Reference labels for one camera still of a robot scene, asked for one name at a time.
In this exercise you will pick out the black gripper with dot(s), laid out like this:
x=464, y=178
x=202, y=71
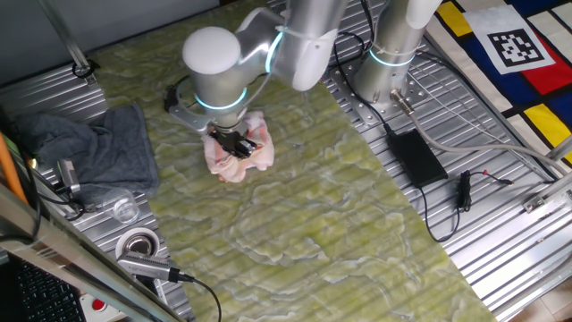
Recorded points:
x=225, y=138

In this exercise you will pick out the white cloth with pink stripes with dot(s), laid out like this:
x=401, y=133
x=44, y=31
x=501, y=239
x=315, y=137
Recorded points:
x=232, y=170

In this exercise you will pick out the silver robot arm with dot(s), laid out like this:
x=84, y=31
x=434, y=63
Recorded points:
x=214, y=80

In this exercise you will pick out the colourful block pattern cloth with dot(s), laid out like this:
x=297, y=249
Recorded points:
x=540, y=76

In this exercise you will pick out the green marble pattern mat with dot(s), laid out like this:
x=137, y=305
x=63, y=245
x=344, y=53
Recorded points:
x=268, y=223

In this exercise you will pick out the dark grey towel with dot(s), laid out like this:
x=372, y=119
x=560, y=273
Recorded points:
x=111, y=147

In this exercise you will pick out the clear glass cup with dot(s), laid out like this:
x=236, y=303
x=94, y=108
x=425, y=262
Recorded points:
x=123, y=208

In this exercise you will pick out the round steel bowl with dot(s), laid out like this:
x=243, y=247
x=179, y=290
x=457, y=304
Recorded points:
x=138, y=243

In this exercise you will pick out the black power adapter brick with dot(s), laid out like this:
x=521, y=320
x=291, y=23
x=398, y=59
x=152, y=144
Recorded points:
x=415, y=156

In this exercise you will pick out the grey box with red button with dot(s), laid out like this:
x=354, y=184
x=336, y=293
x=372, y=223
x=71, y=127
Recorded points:
x=99, y=305

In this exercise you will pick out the orange tube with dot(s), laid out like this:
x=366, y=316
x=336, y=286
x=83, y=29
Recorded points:
x=9, y=170

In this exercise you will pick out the black keyboard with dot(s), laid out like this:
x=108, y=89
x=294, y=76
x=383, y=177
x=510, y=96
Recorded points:
x=44, y=295

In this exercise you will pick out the white paper marker tag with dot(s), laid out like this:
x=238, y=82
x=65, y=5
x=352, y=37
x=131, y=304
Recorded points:
x=514, y=47

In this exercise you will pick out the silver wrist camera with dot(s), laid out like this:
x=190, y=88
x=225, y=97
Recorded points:
x=187, y=118

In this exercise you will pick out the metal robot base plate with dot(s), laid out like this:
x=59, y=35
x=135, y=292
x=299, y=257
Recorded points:
x=353, y=103

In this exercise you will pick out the silver ribbed camera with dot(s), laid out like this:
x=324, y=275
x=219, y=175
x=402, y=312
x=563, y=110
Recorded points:
x=147, y=266

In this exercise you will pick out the small grey camera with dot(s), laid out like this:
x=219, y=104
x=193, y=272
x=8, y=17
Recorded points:
x=68, y=175

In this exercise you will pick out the slim aluminium post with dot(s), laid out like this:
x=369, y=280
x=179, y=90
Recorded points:
x=67, y=40

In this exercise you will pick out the aluminium frame beam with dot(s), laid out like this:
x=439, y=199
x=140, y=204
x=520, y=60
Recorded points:
x=44, y=243

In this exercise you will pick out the aluminium profile with bracket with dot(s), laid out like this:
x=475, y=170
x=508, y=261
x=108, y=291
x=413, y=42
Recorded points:
x=549, y=197

